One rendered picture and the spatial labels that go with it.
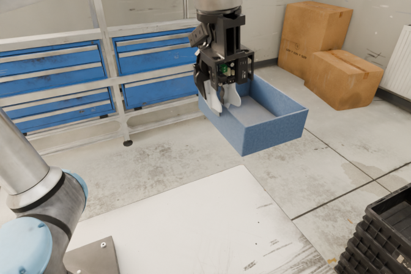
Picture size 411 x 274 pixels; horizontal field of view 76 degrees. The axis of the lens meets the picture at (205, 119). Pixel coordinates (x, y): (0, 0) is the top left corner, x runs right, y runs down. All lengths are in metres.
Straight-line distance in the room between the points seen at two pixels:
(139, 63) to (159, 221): 1.35
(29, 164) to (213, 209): 0.53
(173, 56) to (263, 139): 1.61
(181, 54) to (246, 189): 1.37
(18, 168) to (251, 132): 0.44
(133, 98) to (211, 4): 1.74
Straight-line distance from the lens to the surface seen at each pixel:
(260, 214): 0.88
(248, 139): 0.48
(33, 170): 0.63
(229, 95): 0.52
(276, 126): 0.51
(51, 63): 1.94
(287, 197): 1.89
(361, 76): 2.88
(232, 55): 0.42
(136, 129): 2.22
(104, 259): 0.79
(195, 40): 0.51
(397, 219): 1.35
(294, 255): 0.83
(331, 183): 2.09
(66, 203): 0.66
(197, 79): 0.48
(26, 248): 0.58
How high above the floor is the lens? 1.40
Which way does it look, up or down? 34 degrees down
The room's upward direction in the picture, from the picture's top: straight up
